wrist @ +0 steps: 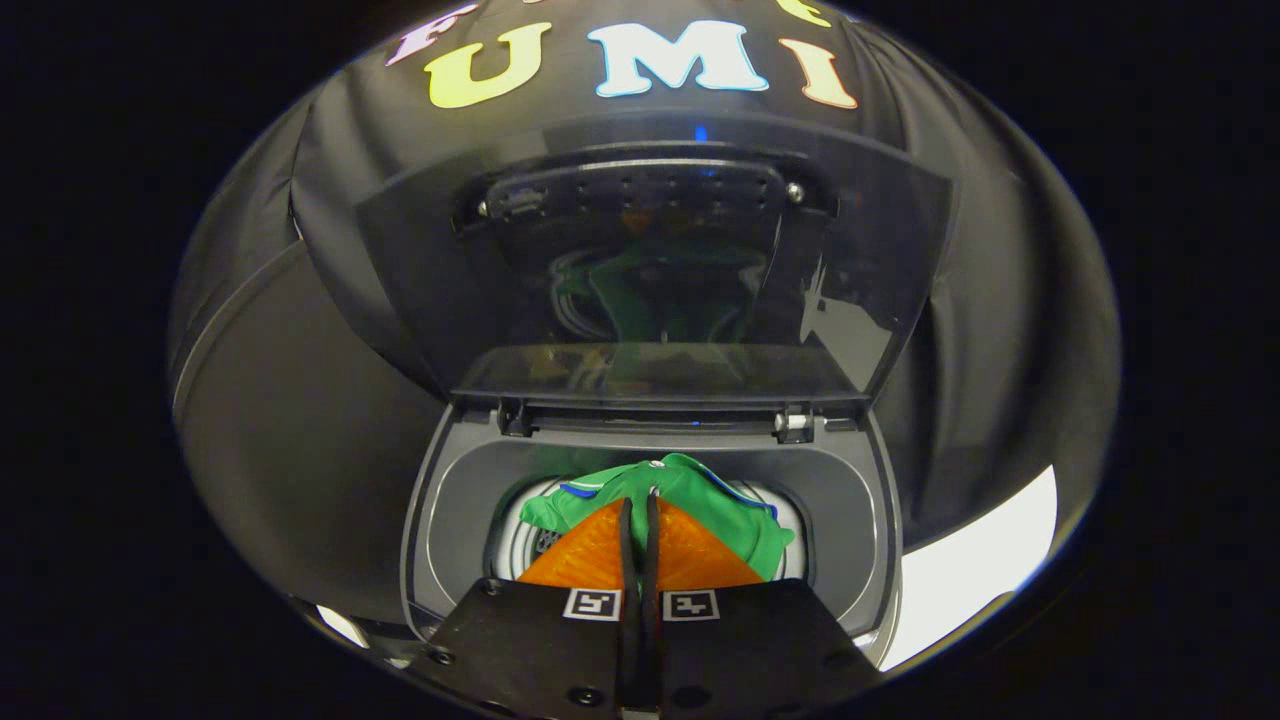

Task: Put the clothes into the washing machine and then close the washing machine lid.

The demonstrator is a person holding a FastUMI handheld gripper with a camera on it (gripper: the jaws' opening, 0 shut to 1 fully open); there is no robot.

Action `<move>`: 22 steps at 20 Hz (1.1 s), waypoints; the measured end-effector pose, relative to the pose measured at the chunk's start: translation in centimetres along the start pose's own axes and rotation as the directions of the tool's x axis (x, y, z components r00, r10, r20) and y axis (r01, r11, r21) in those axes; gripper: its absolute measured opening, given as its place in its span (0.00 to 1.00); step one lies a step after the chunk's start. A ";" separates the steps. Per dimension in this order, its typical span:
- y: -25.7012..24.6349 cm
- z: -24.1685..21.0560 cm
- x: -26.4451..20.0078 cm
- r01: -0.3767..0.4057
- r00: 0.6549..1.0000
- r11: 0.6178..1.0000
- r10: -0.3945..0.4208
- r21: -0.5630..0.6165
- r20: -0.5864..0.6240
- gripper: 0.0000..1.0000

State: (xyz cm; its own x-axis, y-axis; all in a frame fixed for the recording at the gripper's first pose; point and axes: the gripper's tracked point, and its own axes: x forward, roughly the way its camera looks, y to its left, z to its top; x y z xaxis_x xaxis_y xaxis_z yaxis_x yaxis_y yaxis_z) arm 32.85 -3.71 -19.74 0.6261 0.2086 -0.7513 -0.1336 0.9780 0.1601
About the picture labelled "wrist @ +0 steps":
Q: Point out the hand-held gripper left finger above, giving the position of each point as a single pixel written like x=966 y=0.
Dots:
x=540 y=640

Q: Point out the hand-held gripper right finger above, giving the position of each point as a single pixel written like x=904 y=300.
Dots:
x=740 y=640

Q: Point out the green polo shirt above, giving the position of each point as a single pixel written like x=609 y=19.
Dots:
x=700 y=495

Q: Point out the black backdrop cloth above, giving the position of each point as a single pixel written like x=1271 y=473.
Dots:
x=1000 y=330

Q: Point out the dark washing machine lid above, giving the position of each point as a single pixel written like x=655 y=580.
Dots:
x=880 y=260

